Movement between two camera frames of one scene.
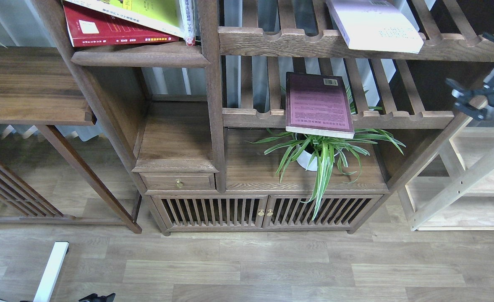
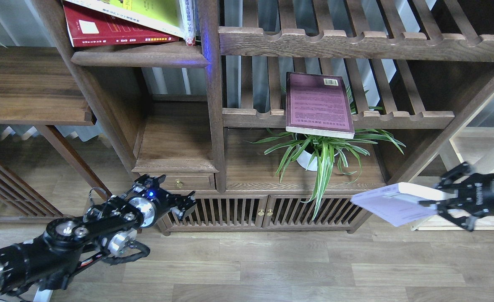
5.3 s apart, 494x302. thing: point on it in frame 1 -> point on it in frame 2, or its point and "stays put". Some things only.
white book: x=382 y=25 -> x=398 y=204
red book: x=87 y=27 stays put
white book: x=166 y=16 stays put
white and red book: x=187 y=8 stays put
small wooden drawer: x=179 y=181 stays put
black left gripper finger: x=95 y=298 -> x=181 y=203
